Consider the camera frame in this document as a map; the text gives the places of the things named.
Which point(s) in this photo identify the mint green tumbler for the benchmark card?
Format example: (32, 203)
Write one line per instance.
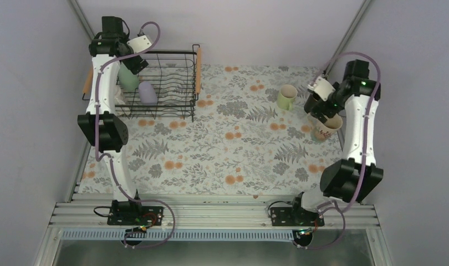
(127, 80)

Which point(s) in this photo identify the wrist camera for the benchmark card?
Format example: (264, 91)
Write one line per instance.
(139, 43)
(322, 88)

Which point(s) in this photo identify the aluminium mounting rail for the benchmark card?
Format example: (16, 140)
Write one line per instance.
(187, 211)

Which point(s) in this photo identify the lilac plastic cup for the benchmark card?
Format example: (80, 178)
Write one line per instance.
(147, 93)

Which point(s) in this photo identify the beige floral mug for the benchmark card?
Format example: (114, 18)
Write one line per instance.
(321, 131)

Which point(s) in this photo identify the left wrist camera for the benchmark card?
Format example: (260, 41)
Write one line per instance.
(139, 43)

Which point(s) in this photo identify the black wire dish rack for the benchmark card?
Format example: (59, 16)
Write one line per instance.
(175, 76)

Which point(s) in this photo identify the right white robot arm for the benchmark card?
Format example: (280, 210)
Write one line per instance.
(355, 174)

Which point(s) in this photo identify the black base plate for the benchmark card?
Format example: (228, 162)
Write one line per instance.
(135, 216)
(294, 217)

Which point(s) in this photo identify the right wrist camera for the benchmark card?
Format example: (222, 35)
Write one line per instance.
(322, 88)

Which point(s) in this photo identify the floral patterned table mat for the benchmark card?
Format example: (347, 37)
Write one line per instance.
(239, 141)

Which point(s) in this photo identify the light green mug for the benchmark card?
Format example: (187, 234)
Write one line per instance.
(286, 97)

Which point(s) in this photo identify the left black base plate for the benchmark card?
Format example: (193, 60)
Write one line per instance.
(135, 216)

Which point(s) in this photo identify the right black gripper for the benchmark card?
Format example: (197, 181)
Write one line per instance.
(329, 112)

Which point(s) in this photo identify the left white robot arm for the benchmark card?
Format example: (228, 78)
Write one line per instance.
(110, 50)

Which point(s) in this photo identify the black cylindrical cup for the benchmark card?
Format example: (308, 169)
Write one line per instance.
(311, 102)

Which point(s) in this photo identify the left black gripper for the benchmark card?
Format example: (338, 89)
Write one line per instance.
(131, 65)

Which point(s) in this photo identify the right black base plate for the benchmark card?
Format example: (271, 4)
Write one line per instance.
(294, 217)

